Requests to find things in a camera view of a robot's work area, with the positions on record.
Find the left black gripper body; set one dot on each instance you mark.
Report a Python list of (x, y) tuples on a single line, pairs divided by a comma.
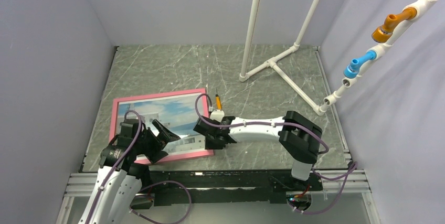
[(149, 145)]

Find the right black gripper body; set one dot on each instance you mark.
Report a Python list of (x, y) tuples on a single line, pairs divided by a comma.
[(211, 144)]

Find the pink picture frame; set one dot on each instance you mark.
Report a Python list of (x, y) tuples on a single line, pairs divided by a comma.
[(176, 111)]

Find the orange handled screwdriver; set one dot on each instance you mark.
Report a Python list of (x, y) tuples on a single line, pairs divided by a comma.
[(218, 100)]

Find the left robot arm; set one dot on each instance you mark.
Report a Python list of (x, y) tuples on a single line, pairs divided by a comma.
[(119, 177)]

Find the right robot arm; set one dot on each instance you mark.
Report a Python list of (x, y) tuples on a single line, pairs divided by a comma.
[(299, 136)]

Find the blue nozzle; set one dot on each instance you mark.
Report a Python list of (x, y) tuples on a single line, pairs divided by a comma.
[(352, 70)]

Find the orange nozzle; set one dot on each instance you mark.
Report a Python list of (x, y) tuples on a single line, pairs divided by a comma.
[(385, 31)]

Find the white PVC pipe stand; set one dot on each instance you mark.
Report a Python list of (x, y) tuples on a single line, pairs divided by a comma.
[(304, 18)]

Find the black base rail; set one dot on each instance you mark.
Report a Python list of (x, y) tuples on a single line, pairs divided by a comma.
[(224, 186)]

